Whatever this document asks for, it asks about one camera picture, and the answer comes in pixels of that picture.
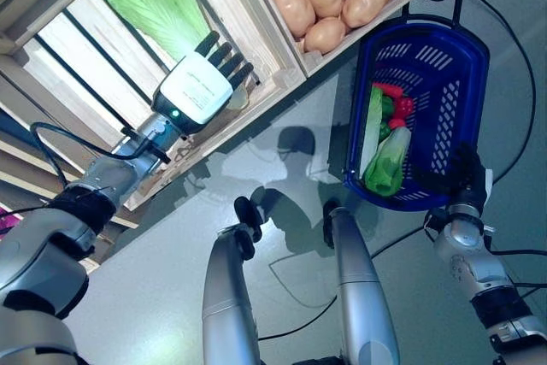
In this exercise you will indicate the wooden slat crate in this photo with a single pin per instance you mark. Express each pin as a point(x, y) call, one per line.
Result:
point(85, 61)
point(316, 63)

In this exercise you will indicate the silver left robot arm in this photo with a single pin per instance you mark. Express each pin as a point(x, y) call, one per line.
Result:
point(102, 177)

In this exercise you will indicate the red bell pepper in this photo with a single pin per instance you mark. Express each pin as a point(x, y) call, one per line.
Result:
point(404, 106)
point(397, 122)

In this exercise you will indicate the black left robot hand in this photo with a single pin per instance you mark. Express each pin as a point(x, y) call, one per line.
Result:
point(196, 83)

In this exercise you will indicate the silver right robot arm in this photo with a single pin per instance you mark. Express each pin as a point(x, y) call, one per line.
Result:
point(461, 237)

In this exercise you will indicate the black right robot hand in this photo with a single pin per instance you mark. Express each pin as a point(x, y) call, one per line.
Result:
point(466, 177)

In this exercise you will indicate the blue plastic shopping basket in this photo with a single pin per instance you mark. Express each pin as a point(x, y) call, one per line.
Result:
point(362, 66)

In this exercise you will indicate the green bell pepper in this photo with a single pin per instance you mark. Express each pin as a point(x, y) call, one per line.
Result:
point(383, 131)
point(386, 107)

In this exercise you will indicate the wooden display shelf dark panels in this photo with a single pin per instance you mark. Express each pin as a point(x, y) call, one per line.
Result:
point(111, 249)

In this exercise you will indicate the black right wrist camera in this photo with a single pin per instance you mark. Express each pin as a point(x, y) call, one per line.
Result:
point(433, 221)

